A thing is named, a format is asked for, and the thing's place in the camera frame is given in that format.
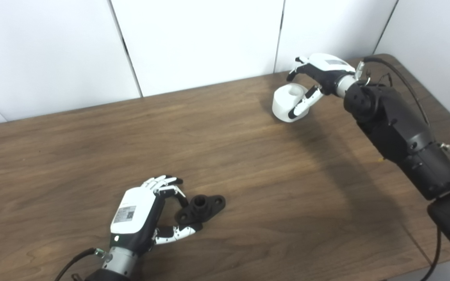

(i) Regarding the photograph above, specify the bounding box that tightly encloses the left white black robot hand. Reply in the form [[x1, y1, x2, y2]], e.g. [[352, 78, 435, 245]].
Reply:
[[110, 175, 204, 256]]

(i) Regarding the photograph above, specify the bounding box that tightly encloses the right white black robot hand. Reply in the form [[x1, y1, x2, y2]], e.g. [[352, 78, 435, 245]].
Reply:
[[286, 53, 356, 119]]

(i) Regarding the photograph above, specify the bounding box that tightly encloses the round white plastic piece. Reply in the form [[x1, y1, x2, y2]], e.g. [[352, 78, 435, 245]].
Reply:
[[272, 83, 315, 123]]

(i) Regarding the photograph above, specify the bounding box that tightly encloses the black flanged holder part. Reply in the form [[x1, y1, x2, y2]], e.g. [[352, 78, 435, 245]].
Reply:
[[174, 194, 226, 225]]

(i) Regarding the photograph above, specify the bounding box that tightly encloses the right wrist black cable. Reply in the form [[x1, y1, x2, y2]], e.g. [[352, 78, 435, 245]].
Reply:
[[356, 57, 430, 126]]

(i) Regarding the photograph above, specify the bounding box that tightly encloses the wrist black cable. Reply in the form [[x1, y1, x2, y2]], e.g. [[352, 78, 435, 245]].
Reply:
[[356, 57, 430, 126], [55, 247, 106, 281]]

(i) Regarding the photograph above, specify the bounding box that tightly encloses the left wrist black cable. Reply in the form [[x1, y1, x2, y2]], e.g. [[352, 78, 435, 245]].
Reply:
[[55, 247, 106, 281]]

